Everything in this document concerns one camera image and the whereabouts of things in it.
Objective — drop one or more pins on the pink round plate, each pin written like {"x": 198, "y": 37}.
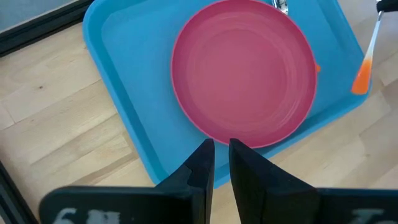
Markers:
{"x": 242, "y": 71}

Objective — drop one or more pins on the black aluminium table frame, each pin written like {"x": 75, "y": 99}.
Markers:
{"x": 31, "y": 34}

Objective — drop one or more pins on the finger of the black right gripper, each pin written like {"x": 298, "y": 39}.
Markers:
{"x": 388, "y": 4}

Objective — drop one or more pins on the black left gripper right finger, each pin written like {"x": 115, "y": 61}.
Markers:
{"x": 267, "y": 193}

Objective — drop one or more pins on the blue plastic tray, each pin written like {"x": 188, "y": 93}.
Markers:
{"x": 140, "y": 77}

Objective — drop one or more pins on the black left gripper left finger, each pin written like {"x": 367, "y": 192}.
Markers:
{"x": 192, "y": 193}

